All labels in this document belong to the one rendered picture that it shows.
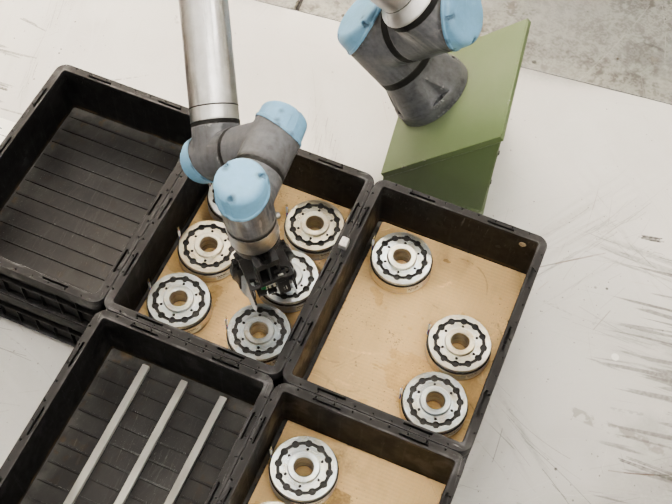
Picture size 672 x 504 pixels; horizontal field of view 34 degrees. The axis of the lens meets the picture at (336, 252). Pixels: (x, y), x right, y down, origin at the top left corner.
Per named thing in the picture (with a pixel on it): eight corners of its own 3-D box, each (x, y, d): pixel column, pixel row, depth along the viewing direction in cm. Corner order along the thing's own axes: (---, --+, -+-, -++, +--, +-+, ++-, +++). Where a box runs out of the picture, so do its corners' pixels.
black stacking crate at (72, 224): (73, 105, 201) (61, 64, 191) (217, 158, 195) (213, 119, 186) (-47, 275, 181) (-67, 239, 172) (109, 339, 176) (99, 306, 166)
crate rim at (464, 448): (377, 184, 182) (377, 176, 180) (547, 246, 177) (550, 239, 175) (278, 385, 163) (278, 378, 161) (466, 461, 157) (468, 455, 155)
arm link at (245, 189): (278, 159, 147) (254, 210, 143) (287, 201, 156) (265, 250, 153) (225, 144, 149) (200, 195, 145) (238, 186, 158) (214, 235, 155)
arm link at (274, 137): (236, 105, 161) (206, 164, 156) (286, 91, 152) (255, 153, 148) (272, 137, 165) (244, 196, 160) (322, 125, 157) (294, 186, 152)
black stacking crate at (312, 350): (373, 216, 190) (378, 179, 180) (534, 276, 185) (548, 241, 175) (280, 409, 171) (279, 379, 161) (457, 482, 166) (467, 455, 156)
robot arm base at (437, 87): (412, 74, 209) (380, 41, 204) (475, 51, 199) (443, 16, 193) (393, 135, 202) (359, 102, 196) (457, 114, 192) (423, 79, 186)
